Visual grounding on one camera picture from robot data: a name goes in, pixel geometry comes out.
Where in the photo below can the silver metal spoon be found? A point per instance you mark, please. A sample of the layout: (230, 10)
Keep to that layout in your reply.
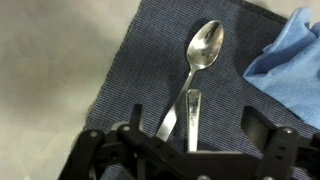
(205, 46)

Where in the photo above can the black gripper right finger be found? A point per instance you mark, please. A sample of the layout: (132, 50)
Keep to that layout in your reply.
(283, 150)

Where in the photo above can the dark blue woven placemat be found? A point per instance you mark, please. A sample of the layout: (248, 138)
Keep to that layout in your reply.
(150, 66)

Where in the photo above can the blue folded cloth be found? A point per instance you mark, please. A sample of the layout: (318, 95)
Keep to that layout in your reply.
(290, 73)

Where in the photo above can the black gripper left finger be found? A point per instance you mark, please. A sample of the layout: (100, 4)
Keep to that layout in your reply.
(100, 150)

